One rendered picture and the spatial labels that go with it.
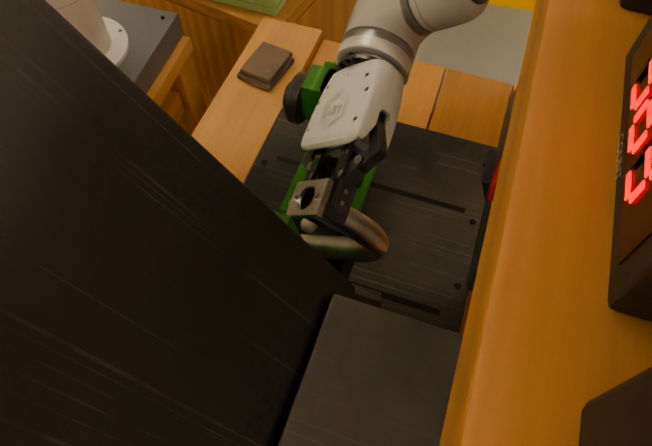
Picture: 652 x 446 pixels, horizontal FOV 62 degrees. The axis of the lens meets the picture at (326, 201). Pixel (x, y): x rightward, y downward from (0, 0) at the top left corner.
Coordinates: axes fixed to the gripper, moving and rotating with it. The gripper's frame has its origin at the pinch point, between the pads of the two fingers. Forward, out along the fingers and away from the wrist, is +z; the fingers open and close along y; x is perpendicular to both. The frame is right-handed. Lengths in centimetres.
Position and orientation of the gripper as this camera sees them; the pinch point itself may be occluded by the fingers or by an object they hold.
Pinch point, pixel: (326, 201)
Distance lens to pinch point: 56.0
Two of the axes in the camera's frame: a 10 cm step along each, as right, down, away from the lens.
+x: 7.4, 4.1, 5.3
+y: 5.9, -0.3, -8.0
